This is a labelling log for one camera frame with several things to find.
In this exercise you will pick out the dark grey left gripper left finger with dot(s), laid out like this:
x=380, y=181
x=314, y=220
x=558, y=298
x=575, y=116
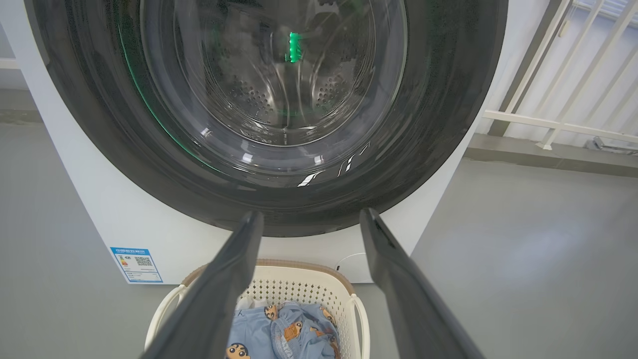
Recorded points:
x=214, y=309

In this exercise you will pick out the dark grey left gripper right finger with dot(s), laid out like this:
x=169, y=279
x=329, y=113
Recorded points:
x=408, y=309

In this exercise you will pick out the blue cartoon print garment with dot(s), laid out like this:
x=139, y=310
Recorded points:
x=249, y=336
x=304, y=331

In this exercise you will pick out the black round washer door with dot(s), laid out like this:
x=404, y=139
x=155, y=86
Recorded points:
x=438, y=124

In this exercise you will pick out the cream perforated laundry basket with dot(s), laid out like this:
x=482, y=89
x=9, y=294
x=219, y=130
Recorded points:
x=309, y=289

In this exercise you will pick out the white front-load washing machine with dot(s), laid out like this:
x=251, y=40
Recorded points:
x=124, y=214

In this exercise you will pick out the round washer filter cover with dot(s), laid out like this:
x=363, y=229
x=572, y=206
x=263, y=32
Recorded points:
x=354, y=262

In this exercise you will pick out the blue energy label sticker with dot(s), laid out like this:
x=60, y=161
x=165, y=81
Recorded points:
x=137, y=264

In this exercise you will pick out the white metal railing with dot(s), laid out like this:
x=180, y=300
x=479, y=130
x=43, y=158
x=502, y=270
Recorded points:
x=548, y=122

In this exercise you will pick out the grey metal floor bracket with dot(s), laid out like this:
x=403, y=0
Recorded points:
x=610, y=146

